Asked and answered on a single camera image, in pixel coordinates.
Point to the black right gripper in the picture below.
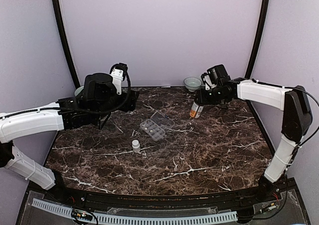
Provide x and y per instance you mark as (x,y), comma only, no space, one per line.
(203,99)

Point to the clear plastic pill organizer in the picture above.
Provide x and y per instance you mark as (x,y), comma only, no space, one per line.
(158,122)

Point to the small white pill bottle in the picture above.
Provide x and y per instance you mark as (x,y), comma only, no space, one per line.
(136,146)

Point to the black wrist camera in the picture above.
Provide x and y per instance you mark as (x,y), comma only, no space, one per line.
(215,75)
(120,71)

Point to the black right corner post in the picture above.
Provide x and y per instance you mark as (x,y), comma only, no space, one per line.
(257,39)

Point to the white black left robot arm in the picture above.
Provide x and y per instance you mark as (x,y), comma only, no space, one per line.
(93,103)

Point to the orange pill bottle grey cap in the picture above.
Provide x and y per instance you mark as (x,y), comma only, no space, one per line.
(195,110)

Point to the black corner post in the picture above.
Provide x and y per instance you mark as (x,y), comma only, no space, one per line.
(64,42)
(257,39)

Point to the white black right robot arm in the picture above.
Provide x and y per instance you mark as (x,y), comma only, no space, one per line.
(287,107)

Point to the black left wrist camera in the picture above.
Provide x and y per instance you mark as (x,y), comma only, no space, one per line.
(120,71)

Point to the pale green ceramic bowl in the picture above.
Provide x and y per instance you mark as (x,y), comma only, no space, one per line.
(78,92)

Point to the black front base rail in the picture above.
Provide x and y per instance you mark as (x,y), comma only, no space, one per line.
(239,199)

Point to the black left corner post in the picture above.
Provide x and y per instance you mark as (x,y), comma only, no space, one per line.
(64,42)

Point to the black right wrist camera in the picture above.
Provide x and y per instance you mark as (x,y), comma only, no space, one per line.
(215,75)

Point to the teal striped ceramic bowl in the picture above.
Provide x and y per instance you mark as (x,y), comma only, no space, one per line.
(192,84)

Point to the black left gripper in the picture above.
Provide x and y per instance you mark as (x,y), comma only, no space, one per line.
(129,101)

